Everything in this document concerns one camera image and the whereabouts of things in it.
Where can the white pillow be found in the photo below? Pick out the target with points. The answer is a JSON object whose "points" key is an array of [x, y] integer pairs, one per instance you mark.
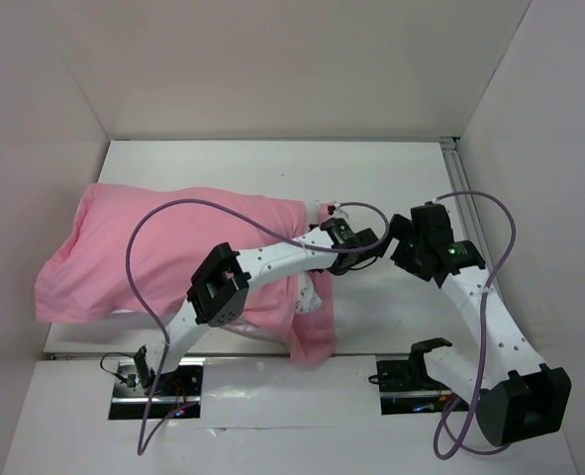
{"points": [[307, 299]]}

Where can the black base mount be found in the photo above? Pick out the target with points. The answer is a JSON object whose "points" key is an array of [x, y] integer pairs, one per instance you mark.
{"points": [[401, 392], [179, 394]]}

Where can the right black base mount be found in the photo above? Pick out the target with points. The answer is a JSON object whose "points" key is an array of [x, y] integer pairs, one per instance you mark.
{"points": [[401, 392]]}

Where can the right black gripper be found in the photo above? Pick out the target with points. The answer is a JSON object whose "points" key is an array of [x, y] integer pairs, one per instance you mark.
{"points": [[399, 227]]}

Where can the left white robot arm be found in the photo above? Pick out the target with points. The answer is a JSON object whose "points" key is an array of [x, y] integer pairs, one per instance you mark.
{"points": [[221, 284]]}

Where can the pink pillowcase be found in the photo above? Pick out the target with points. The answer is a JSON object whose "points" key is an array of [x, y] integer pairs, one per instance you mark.
{"points": [[132, 247]]}

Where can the aluminium frame rail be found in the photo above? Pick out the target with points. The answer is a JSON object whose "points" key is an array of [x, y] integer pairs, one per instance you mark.
{"points": [[465, 204]]}

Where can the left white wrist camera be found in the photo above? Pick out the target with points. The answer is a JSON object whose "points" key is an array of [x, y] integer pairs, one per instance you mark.
{"points": [[335, 210]]}

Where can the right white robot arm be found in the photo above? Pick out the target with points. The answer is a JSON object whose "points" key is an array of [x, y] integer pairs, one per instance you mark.
{"points": [[509, 389]]}

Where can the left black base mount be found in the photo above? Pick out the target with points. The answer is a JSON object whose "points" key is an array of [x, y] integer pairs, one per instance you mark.
{"points": [[179, 394]]}

